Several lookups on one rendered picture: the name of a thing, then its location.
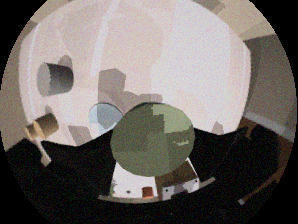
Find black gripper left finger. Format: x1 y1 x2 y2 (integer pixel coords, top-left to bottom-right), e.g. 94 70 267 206
40 128 117 196

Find grey cup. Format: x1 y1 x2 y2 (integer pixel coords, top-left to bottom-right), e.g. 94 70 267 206
36 63 74 97

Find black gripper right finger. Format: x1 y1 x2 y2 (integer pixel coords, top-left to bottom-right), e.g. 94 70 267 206
188 127 249 183

